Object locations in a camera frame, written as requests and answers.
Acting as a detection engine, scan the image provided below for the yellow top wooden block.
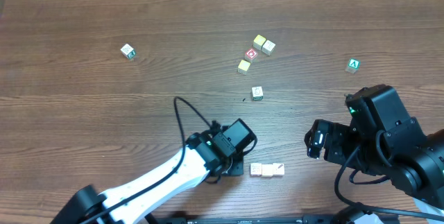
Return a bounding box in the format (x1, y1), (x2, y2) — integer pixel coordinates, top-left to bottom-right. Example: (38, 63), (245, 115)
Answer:
(261, 164), (274, 177)

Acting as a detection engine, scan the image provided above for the white block with red stroke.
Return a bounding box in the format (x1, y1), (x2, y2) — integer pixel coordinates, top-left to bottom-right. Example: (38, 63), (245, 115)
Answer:
(273, 163), (285, 176)

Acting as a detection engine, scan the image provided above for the white block with green edge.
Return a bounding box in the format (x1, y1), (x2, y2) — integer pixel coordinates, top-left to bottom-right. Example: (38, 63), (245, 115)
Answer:
(251, 86), (264, 101)

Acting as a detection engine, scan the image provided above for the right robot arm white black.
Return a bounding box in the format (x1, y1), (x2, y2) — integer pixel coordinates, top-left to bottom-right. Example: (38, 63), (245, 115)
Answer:
(304, 84), (443, 223)

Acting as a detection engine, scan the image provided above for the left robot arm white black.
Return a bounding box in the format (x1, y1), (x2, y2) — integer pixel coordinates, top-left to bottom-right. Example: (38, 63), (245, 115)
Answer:
(53, 119), (257, 224)

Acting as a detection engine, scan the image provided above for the green letter wooden block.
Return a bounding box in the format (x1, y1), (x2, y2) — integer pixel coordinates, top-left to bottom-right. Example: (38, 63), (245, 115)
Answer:
(345, 58), (361, 74)

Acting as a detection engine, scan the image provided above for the yellow block near centre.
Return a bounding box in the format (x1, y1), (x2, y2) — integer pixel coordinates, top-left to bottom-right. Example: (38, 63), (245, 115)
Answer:
(237, 60), (251, 75)

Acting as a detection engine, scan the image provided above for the red circle wooden block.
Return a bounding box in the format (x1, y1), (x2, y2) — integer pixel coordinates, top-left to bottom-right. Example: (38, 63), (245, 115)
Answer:
(244, 48), (258, 63)

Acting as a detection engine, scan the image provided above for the white block at top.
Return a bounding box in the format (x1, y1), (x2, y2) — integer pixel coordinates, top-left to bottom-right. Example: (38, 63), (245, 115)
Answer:
(262, 40), (276, 56)

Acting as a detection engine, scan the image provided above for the yellow block at top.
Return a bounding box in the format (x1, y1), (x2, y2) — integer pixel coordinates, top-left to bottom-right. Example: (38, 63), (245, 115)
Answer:
(253, 35), (266, 51)

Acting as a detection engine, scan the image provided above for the white block with green side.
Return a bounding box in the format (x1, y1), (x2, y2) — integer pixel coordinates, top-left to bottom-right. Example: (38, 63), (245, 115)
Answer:
(121, 44), (136, 60)

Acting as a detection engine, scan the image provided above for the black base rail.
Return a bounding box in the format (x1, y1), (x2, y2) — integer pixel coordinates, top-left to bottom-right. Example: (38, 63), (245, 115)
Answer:
(152, 214), (382, 224)

